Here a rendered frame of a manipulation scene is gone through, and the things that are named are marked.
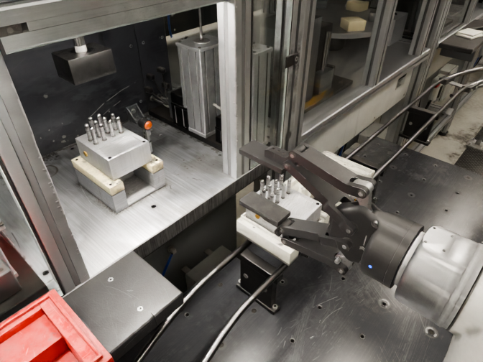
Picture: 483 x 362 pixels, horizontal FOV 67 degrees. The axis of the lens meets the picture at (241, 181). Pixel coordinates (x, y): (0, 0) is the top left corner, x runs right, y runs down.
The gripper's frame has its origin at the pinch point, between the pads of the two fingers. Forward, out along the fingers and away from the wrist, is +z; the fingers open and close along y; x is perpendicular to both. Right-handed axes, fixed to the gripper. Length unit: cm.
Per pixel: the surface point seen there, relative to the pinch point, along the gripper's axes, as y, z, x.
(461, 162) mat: -111, 1, -220
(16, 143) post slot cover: 6.6, 21.5, 20.8
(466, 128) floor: -112, 13, -274
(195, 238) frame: -52, 38, -18
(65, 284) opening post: -19.1, 21.5, 22.4
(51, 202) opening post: -3.5, 21.4, 19.7
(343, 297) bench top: -44, -8, -24
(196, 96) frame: -8.6, 40.4, -24.7
